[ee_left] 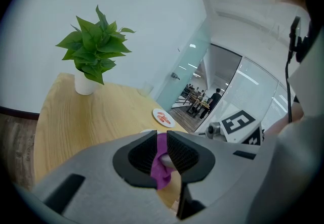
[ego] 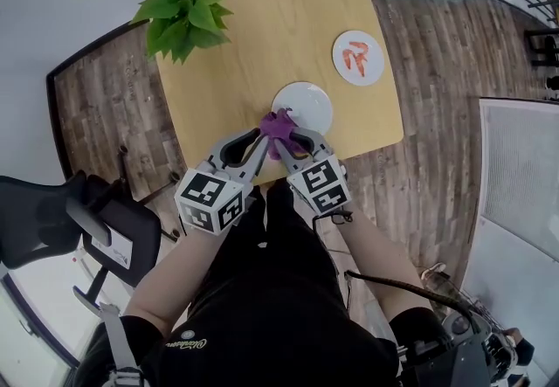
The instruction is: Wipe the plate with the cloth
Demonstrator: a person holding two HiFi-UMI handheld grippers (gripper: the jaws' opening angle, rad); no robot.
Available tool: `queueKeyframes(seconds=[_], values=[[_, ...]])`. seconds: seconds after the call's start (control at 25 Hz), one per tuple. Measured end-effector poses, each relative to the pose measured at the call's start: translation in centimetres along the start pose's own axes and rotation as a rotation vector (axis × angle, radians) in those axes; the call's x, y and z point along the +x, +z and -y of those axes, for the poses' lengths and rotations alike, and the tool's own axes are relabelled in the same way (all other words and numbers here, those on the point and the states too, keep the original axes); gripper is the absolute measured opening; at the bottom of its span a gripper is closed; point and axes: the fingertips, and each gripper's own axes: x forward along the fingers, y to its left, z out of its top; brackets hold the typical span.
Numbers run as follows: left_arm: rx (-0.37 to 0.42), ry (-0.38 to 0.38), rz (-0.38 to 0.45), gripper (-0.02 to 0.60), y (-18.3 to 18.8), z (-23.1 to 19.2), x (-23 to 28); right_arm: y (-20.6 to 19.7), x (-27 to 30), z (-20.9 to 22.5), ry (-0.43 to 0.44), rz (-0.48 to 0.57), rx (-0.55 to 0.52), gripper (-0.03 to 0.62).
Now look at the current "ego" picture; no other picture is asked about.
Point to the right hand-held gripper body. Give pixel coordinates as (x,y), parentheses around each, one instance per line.
(321,184)

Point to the black and grey worn device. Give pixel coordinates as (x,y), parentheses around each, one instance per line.
(463,354)

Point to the person's right forearm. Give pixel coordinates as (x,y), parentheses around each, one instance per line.
(375,258)

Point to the black office chair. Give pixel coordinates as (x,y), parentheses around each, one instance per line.
(52,219)

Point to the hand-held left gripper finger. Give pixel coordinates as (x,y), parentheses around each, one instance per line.
(238,138)
(258,158)

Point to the white plate with shrimp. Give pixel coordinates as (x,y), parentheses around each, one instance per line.
(371,66)

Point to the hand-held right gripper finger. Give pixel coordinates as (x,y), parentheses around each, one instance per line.
(286,156)
(312,138)

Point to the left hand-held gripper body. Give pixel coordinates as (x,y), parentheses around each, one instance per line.
(205,197)

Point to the person's black clothing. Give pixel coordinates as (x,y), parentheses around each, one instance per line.
(271,311)

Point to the black chairs in background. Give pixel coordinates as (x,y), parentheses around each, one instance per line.
(543,46)

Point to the white partition panel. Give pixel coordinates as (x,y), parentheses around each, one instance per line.
(519,184)

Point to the person's left forearm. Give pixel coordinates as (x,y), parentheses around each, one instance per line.
(174,276)

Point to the black metal table legs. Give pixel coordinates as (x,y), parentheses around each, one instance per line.
(153,193)

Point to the green leafy potted plant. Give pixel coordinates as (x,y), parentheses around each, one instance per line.
(185,5)

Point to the red shrimp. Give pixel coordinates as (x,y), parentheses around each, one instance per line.
(351,57)

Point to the purple cloth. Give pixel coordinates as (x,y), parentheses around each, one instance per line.
(279,129)

